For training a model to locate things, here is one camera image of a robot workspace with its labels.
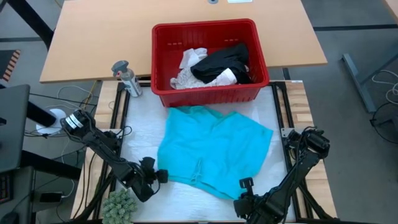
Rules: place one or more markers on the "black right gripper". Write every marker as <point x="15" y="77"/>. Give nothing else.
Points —
<point x="264" y="207"/>

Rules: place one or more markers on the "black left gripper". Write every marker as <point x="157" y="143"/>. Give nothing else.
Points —
<point x="140" y="183"/>

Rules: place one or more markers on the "turquoise shorts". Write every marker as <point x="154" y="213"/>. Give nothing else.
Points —
<point x="211" y="146"/>

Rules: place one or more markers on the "white garment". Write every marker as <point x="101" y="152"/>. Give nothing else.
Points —
<point x="191" y="57"/>

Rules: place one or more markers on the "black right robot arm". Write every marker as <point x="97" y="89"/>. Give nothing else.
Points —
<point x="297" y="175"/>

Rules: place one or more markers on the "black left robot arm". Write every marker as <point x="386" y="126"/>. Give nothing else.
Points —
<point x="96" y="140"/>

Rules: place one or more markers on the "red plastic laundry basket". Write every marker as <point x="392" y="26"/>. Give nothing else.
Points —
<point x="211" y="96"/>

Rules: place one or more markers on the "small artificial potted plant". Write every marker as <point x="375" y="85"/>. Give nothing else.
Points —
<point x="118" y="207"/>

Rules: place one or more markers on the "black power adapter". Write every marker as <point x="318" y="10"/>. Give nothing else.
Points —
<point x="51" y="197"/>

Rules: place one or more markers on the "clear spray bottle grey trigger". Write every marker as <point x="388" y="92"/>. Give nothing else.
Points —
<point x="132" y="82"/>

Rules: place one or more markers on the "white round base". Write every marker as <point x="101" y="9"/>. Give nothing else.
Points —
<point x="51" y="127"/>

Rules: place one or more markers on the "dark grey monitor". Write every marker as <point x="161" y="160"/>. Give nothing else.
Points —
<point x="12" y="124"/>

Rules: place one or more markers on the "black garment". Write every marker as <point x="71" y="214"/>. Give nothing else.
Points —
<point x="217" y="63"/>

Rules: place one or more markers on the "light wooden desk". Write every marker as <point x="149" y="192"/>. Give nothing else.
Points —
<point x="93" y="37"/>

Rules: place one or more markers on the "grey desk leg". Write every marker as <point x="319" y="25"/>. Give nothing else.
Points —
<point x="357" y="84"/>

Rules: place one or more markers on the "hazard striped floor mat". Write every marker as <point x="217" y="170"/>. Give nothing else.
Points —
<point x="11" y="65"/>

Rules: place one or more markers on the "black desk leg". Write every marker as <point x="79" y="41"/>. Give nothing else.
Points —
<point x="31" y="21"/>

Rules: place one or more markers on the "white label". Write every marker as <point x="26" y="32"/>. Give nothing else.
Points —
<point x="239" y="1"/>

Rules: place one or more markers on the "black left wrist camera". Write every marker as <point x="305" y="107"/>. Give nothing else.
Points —
<point x="161" y="176"/>

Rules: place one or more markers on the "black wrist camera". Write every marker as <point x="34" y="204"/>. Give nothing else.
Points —
<point x="161" y="176"/>
<point x="246" y="183"/>

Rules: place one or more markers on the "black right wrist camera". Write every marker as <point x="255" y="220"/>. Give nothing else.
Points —
<point x="246" y="183"/>

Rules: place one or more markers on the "black aluminium table frame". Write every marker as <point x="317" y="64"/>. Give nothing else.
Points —
<point x="118" y="93"/>

